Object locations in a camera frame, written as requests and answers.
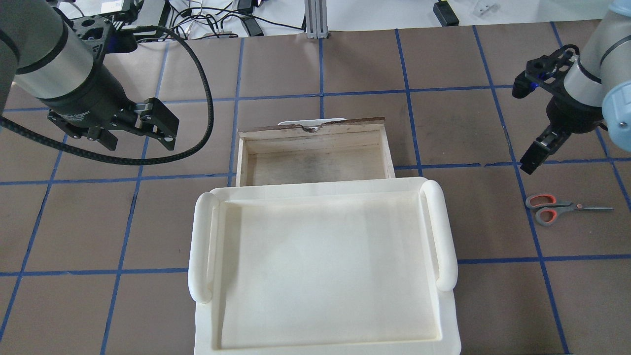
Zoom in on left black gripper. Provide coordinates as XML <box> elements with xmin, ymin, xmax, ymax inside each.
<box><xmin>48</xmin><ymin>69</ymin><xmax>179</xmax><ymax>151</ymax></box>

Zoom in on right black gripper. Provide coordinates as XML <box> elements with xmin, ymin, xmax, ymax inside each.
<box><xmin>520</xmin><ymin>97</ymin><xmax>602</xmax><ymax>175</ymax></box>

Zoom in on grey orange scissors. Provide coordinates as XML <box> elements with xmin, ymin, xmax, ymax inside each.
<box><xmin>525</xmin><ymin>193</ymin><xmax>614</xmax><ymax>226</ymax></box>

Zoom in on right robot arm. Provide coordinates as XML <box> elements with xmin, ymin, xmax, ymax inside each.
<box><xmin>512</xmin><ymin>0</ymin><xmax>631</xmax><ymax>175</ymax></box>

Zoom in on wooden drawer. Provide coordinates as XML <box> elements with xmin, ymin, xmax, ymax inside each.
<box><xmin>235</xmin><ymin>117</ymin><xmax>396</xmax><ymax>187</ymax></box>

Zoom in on black power adapter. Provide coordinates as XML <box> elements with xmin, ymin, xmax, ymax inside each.
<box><xmin>432</xmin><ymin>0</ymin><xmax>459</xmax><ymax>27</ymax></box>

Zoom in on white plastic tray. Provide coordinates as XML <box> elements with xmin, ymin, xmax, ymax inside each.
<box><xmin>188</xmin><ymin>177</ymin><xmax>461</xmax><ymax>355</ymax></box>

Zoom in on black corrugated cable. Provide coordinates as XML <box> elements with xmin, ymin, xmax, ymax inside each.
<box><xmin>0</xmin><ymin>26</ymin><xmax>214</xmax><ymax>165</ymax></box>

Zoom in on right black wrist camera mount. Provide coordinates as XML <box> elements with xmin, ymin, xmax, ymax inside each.
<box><xmin>512</xmin><ymin>44</ymin><xmax>580</xmax><ymax>103</ymax></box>

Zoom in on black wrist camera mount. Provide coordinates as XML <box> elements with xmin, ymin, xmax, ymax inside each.
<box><xmin>512</xmin><ymin>44</ymin><xmax>580</xmax><ymax>103</ymax></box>
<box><xmin>69</xmin><ymin>16</ymin><xmax>138</xmax><ymax>64</ymax></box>

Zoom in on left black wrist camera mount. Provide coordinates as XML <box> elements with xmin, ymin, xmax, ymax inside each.
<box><xmin>69</xmin><ymin>16</ymin><xmax>138</xmax><ymax>64</ymax></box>

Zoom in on aluminium frame post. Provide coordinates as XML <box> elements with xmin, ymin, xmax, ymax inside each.
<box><xmin>304</xmin><ymin>0</ymin><xmax>329</xmax><ymax>39</ymax></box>

